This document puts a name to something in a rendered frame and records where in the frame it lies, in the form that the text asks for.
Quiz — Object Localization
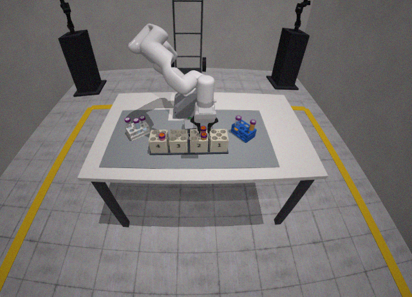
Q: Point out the blue tube rack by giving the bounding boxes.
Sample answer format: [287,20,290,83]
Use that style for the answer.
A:
[231,120,257,143]

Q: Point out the beige bucket adapter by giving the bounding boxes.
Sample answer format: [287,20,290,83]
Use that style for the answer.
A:
[149,129,168,153]
[209,129,229,152]
[169,129,188,153]
[189,129,208,153]

